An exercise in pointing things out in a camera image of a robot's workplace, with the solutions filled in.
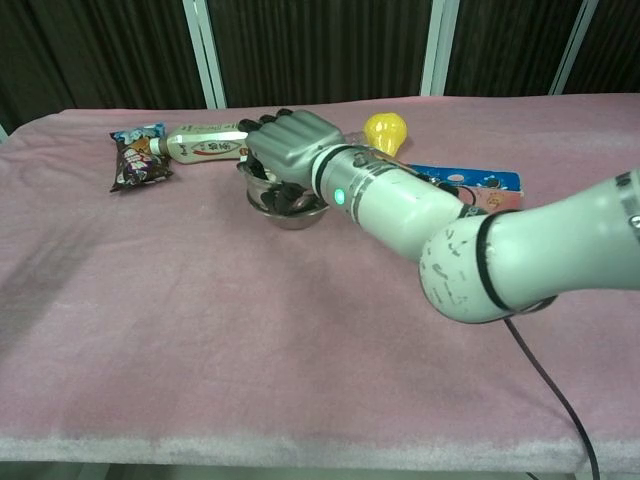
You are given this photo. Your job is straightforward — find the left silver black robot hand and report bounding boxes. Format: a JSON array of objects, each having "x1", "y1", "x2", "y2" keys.
[{"x1": 236, "y1": 107, "x2": 347, "y2": 214}]

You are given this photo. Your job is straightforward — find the stainless steel bowl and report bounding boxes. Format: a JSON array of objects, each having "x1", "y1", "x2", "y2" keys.
[
  {"x1": 247, "y1": 192, "x2": 329, "y2": 231},
  {"x1": 236, "y1": 158, "x2": 326, "y2": 211}
]

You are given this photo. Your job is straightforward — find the beige milk tea bottle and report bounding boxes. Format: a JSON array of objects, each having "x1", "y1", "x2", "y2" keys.
[{"x1": 148, "y1": 121, "x2": 251, "y2": 165}]

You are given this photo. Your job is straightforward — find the yellow pear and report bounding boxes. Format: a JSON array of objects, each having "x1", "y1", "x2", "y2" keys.
[{"x1": 363, "y1": 112, "x2": 409, "y2": 157}]

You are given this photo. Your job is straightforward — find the dark brown partition panel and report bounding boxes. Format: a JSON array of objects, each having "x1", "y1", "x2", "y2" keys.
[
  {"x1": 567, "y1": 0, "x2": 640, "y2": 95},
  {"x1": 207, "y1": 0, "x2": 434, "y2": 109},
  {"x1": 0, "y1": 0, "x2": 209, "y2": 132},
  {"x1": 444, "y1": 0, "x2": 585, "y2": 97}
]

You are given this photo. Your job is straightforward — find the brown blue snack bag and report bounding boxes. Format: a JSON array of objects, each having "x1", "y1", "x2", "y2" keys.
[{"x1": 108, "y1": 122, "x2": 175, "y2": 194}]

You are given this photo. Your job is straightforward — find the pink tablecloth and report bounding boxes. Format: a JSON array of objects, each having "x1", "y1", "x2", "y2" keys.
[{"x1": 0, "y1": 92, "x2": 640, "y2": 474}]

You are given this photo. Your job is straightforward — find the blue cookie box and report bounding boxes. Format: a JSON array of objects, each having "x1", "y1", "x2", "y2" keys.
[{"x1": 399, "y1": 162, "x2": 525, "y2": 211}]

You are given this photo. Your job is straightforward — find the white partition post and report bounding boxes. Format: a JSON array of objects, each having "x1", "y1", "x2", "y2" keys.
[
  {"x1": 419, "y1": 0, "x2": 460, "y2": 97},
  {"x1": 549, "y1": 0, "x2": 601, "y2": 95},
  {"x1": 182, "y1": 0, "x2": 229, "y2": 110}
]

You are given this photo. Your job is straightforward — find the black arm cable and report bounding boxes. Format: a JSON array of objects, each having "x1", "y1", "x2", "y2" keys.
[{"x1": 472, "y1": 212, "x2": 601, "y2": 480}]

